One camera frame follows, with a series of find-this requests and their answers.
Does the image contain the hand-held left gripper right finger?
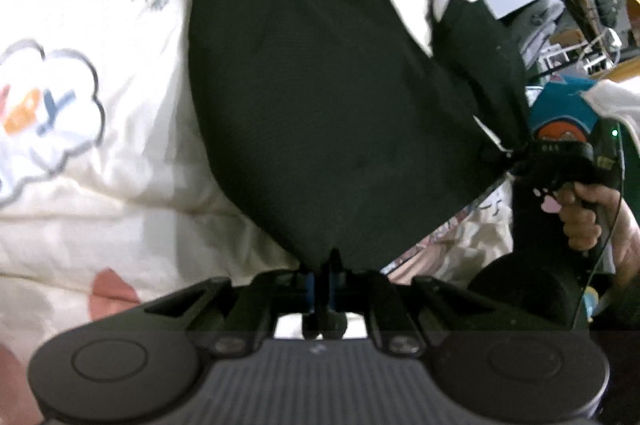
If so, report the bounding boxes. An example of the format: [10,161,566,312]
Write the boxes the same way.
[321,269,494,354]

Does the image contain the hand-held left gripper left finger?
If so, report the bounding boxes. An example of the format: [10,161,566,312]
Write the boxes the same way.
[145,271,318,354]

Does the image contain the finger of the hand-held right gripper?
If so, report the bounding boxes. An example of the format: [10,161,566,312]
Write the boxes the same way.
[492,143,539,179]

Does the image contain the black hoodie with patterned sleeves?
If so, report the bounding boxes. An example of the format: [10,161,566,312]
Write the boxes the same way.
[187,0,521,277]

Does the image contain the person's right forearm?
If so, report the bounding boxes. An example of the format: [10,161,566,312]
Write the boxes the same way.
[607,223,640,290]

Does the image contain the person's right hand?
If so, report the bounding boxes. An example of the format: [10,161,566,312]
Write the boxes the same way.
[557,182,637,257]

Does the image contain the teal printed cushion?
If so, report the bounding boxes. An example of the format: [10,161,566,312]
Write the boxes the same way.
[527,74,609,147]

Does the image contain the white cloth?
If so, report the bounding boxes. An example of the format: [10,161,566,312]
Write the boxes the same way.
[580,78,640,142]

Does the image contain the plain black cloth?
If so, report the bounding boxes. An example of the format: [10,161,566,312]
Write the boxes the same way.
[432,0,534,152]

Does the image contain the pale grey cloth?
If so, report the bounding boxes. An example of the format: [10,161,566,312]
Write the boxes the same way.
[510,0,569,52]

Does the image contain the white printed blanket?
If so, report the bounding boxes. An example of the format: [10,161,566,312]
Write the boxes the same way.
[0,0,516,408]

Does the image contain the thin black cable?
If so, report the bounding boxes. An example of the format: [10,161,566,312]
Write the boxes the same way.
[574,140,627,322]

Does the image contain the white wire rack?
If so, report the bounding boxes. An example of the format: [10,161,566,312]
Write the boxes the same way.
[540,24,627,77]

